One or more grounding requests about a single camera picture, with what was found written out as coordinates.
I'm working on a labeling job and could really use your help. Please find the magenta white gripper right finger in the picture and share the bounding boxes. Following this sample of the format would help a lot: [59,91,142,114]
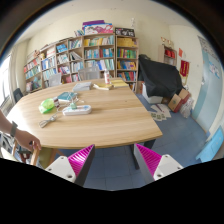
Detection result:
[134,144,183,184]

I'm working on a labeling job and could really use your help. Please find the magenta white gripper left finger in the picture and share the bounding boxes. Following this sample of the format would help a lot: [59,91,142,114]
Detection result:
[46,144,95,186]

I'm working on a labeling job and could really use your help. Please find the person's forearm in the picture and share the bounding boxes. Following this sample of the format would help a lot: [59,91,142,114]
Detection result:
[0,110,12,134]

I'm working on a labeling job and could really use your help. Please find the green white charger plug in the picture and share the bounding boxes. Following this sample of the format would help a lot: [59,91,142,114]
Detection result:
[70,103,77,110]

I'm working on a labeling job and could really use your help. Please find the person's bare hand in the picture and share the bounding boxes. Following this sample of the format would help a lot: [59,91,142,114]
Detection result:
[15,129,41,151]

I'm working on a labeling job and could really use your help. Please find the wooden chair back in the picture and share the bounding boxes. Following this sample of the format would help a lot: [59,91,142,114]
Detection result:
[12,139,41,163]

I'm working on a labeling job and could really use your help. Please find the papers on floor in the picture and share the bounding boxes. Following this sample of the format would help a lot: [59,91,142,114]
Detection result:
[149,104,171,121]

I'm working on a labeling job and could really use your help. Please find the white power strip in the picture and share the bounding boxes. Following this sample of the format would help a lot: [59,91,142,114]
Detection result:
[62,105,92,116]

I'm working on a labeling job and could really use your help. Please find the blue board leaning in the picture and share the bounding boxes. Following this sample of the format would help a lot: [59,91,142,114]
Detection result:
[196,127,224,162]

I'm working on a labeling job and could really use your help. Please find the wooden oval table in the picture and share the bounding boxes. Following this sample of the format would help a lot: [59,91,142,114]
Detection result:
[6,77,164,171]

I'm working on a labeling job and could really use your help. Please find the green plastic bag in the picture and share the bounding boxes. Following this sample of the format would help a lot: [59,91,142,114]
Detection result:
[39,98,54,114]

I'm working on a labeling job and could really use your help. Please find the white storage box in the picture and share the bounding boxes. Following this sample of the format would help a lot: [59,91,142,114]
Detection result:
[141,83,164,105]

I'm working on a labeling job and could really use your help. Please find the teal book on table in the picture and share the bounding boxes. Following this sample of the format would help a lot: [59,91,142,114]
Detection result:
[57,92,77,102]

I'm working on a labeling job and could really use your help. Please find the black wrist watch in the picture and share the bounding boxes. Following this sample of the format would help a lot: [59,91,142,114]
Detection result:
[10,121,18,137]

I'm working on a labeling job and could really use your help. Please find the cardboard box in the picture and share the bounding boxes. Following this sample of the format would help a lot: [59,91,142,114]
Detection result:
[168,89,190,112]

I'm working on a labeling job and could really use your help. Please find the grey book stack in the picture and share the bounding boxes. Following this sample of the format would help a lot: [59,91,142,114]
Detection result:
[73,82,92,92]

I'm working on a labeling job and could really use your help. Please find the black cloth cover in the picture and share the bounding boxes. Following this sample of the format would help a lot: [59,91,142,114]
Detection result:
[138,54,183,98]

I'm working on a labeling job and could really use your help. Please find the yellow book stack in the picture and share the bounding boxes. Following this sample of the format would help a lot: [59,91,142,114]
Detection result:
[93,80,128,90]

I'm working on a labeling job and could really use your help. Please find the white red bottle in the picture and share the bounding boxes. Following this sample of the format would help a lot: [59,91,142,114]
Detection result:
[104,71,110,84]

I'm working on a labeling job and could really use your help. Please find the colourful boxes atop shelf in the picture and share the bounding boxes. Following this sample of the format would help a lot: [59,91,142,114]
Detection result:
[82,20,113,35]

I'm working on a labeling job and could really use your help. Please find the coiled grey cable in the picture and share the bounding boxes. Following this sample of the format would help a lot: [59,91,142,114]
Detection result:
[38,113,64,129]

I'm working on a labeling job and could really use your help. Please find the small wooden wall shelf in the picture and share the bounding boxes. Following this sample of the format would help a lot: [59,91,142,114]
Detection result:
[158,45,177,66]

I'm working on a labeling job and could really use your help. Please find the wooden bookshelf wall unit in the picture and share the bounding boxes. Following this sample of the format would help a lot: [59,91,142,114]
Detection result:
[24,33,138,92]

